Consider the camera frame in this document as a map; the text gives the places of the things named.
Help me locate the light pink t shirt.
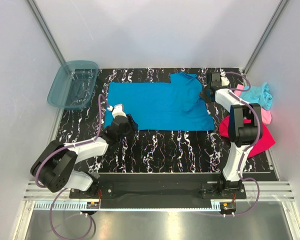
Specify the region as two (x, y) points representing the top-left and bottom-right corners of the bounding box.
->
(234, 84), (272, 125)

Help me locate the blue t shirt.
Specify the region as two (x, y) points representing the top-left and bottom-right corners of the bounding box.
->
(107, 72), (215, 131)

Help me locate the right aluminium frame post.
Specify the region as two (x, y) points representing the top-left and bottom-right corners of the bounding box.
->
(242, 0), (290, 75)

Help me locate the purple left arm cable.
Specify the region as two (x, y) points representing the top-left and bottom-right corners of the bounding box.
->
(34, 93), (116, 238)

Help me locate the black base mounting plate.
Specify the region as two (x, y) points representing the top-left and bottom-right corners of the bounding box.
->
(69, 173), (247, 210)

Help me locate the teal transparent plastic bin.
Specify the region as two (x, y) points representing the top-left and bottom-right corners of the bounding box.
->
(47, 60), (99, 111)

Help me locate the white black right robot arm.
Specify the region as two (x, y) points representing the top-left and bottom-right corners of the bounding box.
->
(199, 72), (263, 199)

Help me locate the aluminium frame post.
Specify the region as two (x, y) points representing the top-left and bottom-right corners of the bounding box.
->
(242, 0), (290, 75)
(25, 0), (66, 65)

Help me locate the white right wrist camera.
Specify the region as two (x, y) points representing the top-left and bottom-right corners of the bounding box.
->
(220, 72), (230, 87)

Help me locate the magenta t shirt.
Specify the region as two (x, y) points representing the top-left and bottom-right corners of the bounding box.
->
(219, 116), (276, 158)

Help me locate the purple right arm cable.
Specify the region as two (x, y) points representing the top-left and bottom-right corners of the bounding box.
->
(199, 71), (263, 218)

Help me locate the cyan t shirt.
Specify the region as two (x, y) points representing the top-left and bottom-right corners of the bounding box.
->
(240, 82), (273, 111)

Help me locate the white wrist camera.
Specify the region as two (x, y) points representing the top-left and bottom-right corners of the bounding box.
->
(107, 103), (127, 118)
(220, 72), (230, 87)

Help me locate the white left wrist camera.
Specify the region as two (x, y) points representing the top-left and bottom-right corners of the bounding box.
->
(107, 103), (127, 118)

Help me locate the left aluminium frame post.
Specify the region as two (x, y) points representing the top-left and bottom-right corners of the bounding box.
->
(25, 0), (66, 65)

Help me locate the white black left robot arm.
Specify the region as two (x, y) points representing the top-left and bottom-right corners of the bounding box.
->
(30, 114), (138, 198)

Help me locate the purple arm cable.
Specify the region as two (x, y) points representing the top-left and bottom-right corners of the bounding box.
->
(199, 71), (263, 218)
(34, 93), (116, 238)

